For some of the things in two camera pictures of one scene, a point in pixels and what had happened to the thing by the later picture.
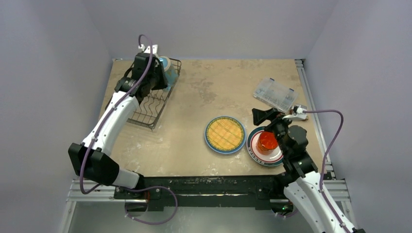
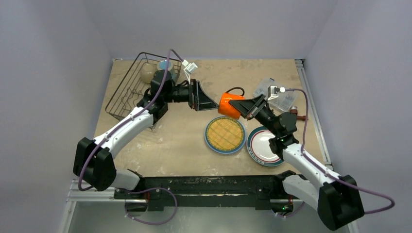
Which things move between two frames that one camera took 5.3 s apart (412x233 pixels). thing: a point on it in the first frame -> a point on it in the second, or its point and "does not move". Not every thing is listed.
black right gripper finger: (259, 116) -> (247, 106)
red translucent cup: (266, 142) -> (225, 108)
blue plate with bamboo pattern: (225, 135) does not move
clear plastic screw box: (274, 94) does not move
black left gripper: (163, 84) -> (197, 99)
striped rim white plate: (275, 159) does not move
